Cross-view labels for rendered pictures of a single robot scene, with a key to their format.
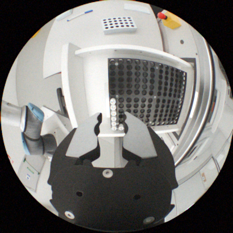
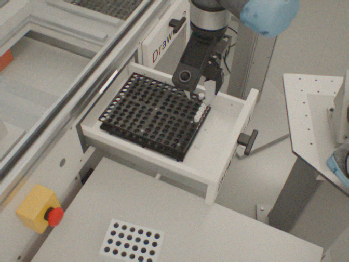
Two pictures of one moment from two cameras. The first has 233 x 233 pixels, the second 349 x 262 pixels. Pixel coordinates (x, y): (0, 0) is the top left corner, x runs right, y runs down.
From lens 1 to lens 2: 0.75 m
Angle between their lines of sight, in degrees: 15
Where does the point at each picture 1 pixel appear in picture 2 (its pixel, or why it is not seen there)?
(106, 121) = (220, 113)
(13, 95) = not seen: outside the picture
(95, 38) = (181, 240)
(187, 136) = (128, 50)
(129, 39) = (133, 210)
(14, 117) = not seen: outside the picture
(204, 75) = (86, 101)
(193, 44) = (62, 142)
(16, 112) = not seen: outside the picture
